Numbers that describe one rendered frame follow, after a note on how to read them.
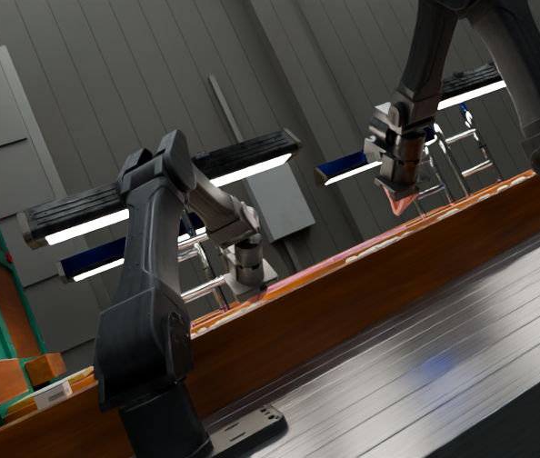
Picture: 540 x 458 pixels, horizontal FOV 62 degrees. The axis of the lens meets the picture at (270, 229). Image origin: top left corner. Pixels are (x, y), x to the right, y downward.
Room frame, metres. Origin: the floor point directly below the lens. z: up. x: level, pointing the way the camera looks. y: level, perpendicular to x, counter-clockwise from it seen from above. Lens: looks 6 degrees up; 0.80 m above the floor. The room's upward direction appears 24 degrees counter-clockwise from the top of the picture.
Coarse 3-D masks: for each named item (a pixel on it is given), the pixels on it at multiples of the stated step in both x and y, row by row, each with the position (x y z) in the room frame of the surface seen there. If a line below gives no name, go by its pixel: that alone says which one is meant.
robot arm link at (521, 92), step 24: (480, 0) 0.58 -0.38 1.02; (504, 0) 0.57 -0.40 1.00; (480, 24) 0.60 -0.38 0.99; (504, 24) 0.58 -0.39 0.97; (528, 24) 0.58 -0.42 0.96; (504, 48) 0.60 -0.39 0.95; (528, 48) 0.58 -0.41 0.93; (504, 72) 0.61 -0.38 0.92; (528, 72) 0.58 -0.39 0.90; (528, 96) 0.60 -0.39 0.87; (528, 120) 0.61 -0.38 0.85; (528, 144) 0.62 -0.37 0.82
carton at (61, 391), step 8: (56, 384) 0.58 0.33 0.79; (64, 384) 0.58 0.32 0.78; (40, 392) 0.59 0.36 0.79; (48, 392) 0.56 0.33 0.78; (56, 392) 0.57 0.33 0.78; (64, 392) 0.57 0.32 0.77; (40, 400) 0.56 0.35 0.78; (48, 400) 0.56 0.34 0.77; (56, 400) 0.57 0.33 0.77; (40, 408) 0.56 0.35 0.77
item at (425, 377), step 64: (512, 256) 0.73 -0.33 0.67; (384, 320) 0.68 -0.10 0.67; (448, 320) 0.53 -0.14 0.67; (512, 320) 0.43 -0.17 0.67; (320, 384) 0.50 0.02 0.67; (384, 384) 0.41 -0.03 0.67; (448, 384) 0.35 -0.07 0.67; (512, 384) 0.31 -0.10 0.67; (256, 448) 0.40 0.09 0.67; (320, 448) 0.34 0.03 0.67; (384, 448) 0.30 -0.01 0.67; (448, 448) 0.27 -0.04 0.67; (512, 448) 0.28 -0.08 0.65
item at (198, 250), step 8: (184, 216) 1.35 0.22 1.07; (184, 224) 1.36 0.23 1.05; (192, 224) 1.37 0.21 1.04; (192, 232) 1.35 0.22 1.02; (200, 248) 1.36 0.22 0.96; (184, 256) 1.34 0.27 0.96; (192, 256) 1.35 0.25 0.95; (200, 256) 1.35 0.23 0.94; (208, 264) 1.36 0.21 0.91; (208, 272) 1.35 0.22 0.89; (208, 280) 1.35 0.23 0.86; (216, 288) 1.35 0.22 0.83; (216, 296) 1.35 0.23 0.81; (224, 296) 1.37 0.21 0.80; (224, 304) 1.35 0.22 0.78; (224, 312) 1.35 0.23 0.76
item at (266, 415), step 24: (120, 408) 0.40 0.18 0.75; (144, 408) 0.39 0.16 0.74; (168, 408) 0.40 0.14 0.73; (192, 408) 0.42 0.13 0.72; (264, 408) 0.47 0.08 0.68; (144, 432) 0.39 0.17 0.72; (168, 432) 0.39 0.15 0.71; (192, 432) 0.40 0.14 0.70; (216, 432) 0.46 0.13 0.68; (240, 432) 0.43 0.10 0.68; (264, 432) 0.41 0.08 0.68; (144, 456) 0.39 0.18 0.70; (168, 456) 0.39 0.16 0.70; (192, 456) 0.39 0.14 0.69; (216, 456) 0.40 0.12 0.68
